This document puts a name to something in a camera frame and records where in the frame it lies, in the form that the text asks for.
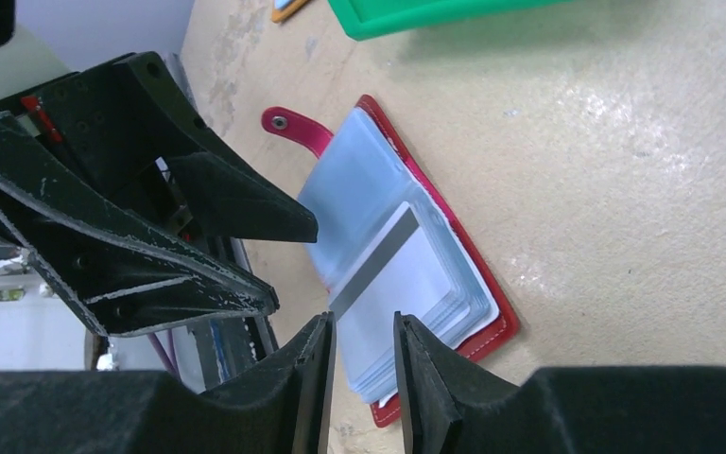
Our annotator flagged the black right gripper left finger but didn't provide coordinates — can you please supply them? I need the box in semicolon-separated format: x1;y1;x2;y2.
0;312;336;453

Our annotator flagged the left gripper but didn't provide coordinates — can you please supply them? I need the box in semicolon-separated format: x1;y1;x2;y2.
0;52;319;337

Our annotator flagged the tan open card holder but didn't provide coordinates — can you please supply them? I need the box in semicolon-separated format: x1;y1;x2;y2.
270;0;309;24

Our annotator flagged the red card holder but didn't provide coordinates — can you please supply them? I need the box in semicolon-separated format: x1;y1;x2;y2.
261;95;520;428

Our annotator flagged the green bin with gold cards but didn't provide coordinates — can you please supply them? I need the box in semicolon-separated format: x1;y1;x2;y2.
329;0;552;41

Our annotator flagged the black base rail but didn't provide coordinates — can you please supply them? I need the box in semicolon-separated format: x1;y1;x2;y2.
187;237;280;393

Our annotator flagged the silver magnetic stripe card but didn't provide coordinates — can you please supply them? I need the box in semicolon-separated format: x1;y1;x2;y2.
327;201;458;377

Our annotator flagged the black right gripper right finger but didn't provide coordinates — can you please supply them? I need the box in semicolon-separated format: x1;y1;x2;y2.
393;313;726;453

